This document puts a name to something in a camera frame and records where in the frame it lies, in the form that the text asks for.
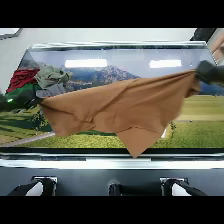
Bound brown T-shirt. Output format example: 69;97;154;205
38;69;202;159

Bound grey garment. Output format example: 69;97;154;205
34;82;68;100

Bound olive garment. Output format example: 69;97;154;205
34;64;73;90

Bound green garment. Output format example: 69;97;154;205
5;83;44;101

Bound red garment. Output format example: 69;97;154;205
5;67;40;94

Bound silver frame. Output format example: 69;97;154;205
0;152;224;197

